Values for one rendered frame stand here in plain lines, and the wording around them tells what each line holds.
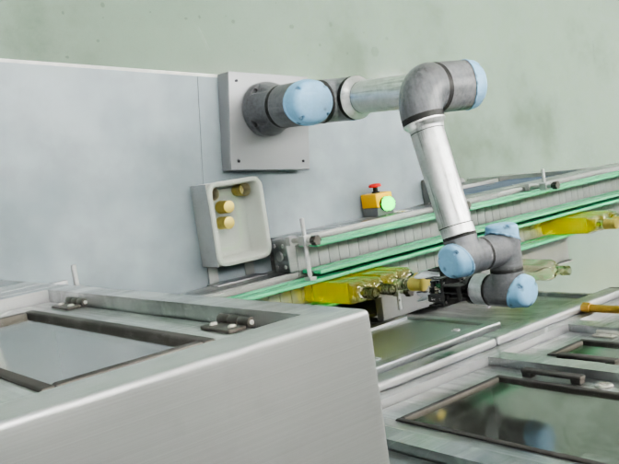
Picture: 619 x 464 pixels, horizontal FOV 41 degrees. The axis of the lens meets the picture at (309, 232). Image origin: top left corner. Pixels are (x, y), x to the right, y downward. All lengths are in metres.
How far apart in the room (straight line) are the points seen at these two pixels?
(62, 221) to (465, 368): 1.02
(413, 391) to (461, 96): 0.67
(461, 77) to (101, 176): 0.91
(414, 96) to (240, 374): 1.24
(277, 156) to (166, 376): 1.75
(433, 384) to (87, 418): 1.32
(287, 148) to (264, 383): 1.72
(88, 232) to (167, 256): 0.23
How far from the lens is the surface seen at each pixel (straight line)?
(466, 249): 1.82
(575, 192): 3.27
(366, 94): 2.17
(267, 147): 2.36
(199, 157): 2.30
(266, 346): 0.71
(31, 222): 2.09
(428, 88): 1.87
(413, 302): 2.61
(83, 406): 0.64
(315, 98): 2.18
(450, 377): 1.93
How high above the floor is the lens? 2.71
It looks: 52 degrees down
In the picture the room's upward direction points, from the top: 88 degrees clockwise
